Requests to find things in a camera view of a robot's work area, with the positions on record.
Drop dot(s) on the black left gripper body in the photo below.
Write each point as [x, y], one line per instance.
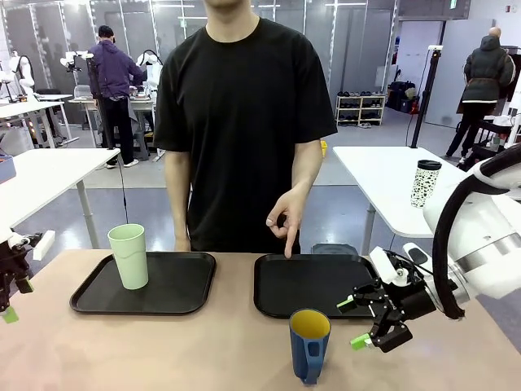
[14, 260]

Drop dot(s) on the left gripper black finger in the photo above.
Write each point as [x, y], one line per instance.
[6, 303]
[25, 281]

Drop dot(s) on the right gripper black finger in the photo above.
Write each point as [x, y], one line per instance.
[388, 332]
[366, 297]

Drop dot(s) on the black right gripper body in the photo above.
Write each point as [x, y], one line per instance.
[411, 303]

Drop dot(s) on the light green plastic cup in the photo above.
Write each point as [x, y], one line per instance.
[129, 260]

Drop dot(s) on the person's right forearm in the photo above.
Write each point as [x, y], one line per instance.
[178, 195]

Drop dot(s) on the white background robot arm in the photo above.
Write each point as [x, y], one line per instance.
[148, 61]

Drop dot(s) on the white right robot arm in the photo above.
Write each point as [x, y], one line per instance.
[488, 244]

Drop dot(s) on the person's left forearm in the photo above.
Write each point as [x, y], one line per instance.
[307, 171]

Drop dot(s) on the person's left hand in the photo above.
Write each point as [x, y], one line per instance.
[290, 216]

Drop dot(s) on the person's right hand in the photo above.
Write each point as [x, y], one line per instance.
[183, 244]

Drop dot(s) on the black plastic tray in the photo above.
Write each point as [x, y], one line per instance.
[175, 285]
[309, 285]

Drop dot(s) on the black chair backrest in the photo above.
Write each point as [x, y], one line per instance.
[334, 248]

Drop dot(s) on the blue mug yellow inside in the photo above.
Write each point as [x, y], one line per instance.
[309, 354]

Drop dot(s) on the blue box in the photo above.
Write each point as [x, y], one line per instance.
[6, 169]

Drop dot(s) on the large white table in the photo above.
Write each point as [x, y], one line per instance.
[53, 175]
[378, 179]

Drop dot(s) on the white spotted tumbler black lid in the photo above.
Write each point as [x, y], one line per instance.
[423, 185]

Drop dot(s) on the white background desk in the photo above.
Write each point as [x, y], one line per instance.
[32, 110]

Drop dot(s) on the grey step stool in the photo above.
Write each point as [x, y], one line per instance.
[142, 144]

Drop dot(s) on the black cart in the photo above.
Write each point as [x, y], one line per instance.
[488, 138]

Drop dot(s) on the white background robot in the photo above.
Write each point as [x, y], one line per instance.
[22, 73]

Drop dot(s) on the white shoe rack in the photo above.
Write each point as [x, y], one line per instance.
[360, 109]

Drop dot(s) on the person in black t-shirt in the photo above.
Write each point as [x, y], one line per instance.
[244, 142]

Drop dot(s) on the white background workbench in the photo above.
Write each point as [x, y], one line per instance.
[142, 102]

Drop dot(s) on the black bags pile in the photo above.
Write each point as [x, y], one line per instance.
[403, 95]

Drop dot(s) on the person in purple jacket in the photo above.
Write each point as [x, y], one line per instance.
[114, 81]

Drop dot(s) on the person in black puffer jacket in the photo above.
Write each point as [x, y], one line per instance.
[486, 73]

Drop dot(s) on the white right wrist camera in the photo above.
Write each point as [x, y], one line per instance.
[386, 264]

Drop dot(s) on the black camera stand pole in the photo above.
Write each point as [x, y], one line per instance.
[99, 114]
[421, 102]

